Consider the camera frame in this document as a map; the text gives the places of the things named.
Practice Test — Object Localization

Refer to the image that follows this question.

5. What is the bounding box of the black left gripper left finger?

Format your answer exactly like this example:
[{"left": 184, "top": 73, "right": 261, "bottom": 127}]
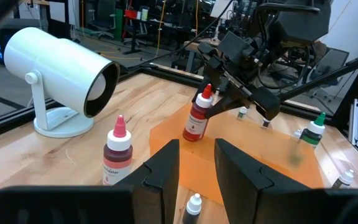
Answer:
[{"left": 0, "top": 139, "right": 180, "bottom": 224}]

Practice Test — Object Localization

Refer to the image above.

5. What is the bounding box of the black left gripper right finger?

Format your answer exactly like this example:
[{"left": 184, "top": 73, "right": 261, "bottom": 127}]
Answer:
[{"left": 214, "top": 138, "right": 358, "bottom": 224}]

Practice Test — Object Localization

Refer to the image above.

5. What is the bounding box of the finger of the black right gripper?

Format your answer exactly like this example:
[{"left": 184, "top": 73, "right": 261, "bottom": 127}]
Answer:
[
  {"left": 204, "top": 95, "right": 253, "bottom": 119},
  {"left": 192, "top": 81, "right": 206, "bottom": 103}
]

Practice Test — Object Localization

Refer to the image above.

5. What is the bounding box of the small green dropper bottle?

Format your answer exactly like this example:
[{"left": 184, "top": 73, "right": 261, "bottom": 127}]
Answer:
[{"left": 236, "top": 106, "right": 248, "bottom": 121}]

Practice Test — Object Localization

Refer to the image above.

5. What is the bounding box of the red food coloring bottle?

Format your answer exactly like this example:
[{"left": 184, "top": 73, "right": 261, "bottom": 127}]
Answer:
[{"left": 182, "top": 83, "right": 214, "bottom": 142}]

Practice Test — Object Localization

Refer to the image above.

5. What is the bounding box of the small black dropper bottle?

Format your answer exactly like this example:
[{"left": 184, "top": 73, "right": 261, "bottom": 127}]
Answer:
[
  {"left": 182, "top": 193, "right": 203, "bottom": 224},
  {"left": 332, "top": 169, "right": 356, "bottom": 189}
]

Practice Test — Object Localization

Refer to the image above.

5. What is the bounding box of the pink food coloring bottle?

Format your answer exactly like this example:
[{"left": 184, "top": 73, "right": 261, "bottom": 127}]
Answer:
[{"left": 102, "top": 114, "right": 134, "bottom": 186}]

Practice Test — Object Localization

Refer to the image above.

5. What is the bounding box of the green food coloring bottle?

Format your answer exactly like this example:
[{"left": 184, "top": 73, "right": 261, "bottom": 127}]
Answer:
[{"left": 299, "top": 112, "right": 327, "bottom": 149}]

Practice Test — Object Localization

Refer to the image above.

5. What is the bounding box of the wooden desk with grey legs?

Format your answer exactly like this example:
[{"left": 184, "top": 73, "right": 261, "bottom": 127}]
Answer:
[{"left": 185, "top": 37, "right": 226, "bottom": 74}]

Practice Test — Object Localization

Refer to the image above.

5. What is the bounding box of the orange translucent plastic bin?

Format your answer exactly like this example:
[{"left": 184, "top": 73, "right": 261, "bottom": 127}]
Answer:
[{"left": 149, "top": 102, "right": 324, "bottom": 206}]

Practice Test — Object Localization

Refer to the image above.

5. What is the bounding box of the black office desk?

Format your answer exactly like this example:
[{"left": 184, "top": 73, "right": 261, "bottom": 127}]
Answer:
[{"left": 122, "top": 17, "right": 198, "bottom": 56}]

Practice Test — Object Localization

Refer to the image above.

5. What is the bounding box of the white paper sheet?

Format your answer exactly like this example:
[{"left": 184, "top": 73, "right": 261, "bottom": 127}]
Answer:
[{"left": 209, "top": 0, "right": 234, "bottom": 18}]

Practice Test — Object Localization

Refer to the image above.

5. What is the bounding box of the silver aluminium extrusion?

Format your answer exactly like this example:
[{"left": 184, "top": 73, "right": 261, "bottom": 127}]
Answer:
[{"left": 348, "top": 98, "right": 358, "bottom": 147}]

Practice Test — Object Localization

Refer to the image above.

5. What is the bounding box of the green cabinet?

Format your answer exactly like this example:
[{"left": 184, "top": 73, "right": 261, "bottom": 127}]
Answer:
[{"left": 114, "top": 8, "right": 124, "bottom": 41}]

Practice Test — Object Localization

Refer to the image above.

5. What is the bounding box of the white cylindrical spotlight lamp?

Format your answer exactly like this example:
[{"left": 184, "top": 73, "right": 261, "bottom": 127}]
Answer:
[{"left": 3, "top": 27, "right": 121, "bottom": 139}]

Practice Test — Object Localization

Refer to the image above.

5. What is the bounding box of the black metal table frame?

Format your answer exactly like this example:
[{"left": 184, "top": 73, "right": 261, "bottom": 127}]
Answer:
[{"left": 0, "top": 40, "right": 358, "bottom": 170}]

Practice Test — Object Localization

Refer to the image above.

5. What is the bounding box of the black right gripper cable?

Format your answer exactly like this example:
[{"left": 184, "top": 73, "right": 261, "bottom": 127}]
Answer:
[{"left": 256, "top": 46, "right": 312, "bottom": 91}]

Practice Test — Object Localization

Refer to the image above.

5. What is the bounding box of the black cable to right arm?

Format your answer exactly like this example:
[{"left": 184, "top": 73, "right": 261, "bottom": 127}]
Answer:
[{"left": 116, "top": 0, "right": 236, "bottom": 71}]

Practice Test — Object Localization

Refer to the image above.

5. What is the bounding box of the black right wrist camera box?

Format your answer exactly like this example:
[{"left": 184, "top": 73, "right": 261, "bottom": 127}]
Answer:
[{"left": 218, "top": 30, "right": 251, "bottom": 65}]

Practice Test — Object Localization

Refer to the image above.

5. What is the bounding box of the yellow hanging cable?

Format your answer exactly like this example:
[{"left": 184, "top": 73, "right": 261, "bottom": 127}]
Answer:
[
  {"left": 155, "top": 0, "right": 167, "bottom": 59},
  {"left": 195, "top": 0, "right": 200, "bottom": 35}
]

